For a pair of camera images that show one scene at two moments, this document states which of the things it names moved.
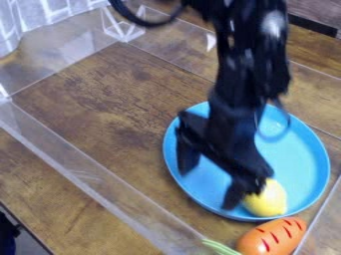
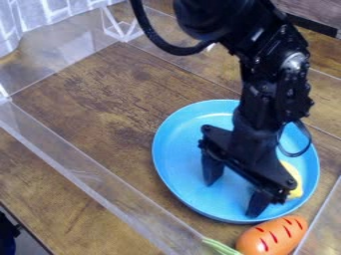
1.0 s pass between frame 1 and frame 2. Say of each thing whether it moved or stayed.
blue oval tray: moved
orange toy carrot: stayed
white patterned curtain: stayed
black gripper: moved
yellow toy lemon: moved
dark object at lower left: stayed
